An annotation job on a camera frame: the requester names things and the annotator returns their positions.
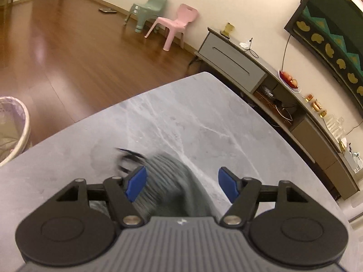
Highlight white trash bin with bag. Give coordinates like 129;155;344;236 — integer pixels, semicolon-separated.
0;96;31;167

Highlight white charger with cable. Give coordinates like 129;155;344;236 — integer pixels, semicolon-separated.
239;37;259;59

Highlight thin dark wall cable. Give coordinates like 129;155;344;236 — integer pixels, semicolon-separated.
281;34;291;73
347;120;363;135

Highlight grey sweatpants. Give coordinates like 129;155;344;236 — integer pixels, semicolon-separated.
116;147;216;224

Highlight small gold cup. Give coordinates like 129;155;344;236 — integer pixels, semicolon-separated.
221;23;235;38

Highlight grey organizer box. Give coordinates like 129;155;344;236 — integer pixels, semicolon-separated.
344;143;363;174

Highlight cluster of clear glasses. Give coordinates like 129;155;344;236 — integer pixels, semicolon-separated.
325;115;347;139

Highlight red fruit plate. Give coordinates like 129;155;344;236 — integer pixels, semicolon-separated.
278;70;302;93

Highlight dark wall hanging gold pattern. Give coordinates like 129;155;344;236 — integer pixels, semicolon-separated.
284;0;363;96

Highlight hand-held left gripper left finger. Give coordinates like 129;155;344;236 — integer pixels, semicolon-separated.
55;166;148;229

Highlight long grey brown sideboard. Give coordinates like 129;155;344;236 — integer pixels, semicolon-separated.
189;27;361;200

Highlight green plastic chair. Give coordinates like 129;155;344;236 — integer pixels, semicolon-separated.
124;0;168;33

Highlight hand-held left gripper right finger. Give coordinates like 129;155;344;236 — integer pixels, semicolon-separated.
217;167;309;229

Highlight pink plastic chair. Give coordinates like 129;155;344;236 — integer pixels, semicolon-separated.
145;4;198;51

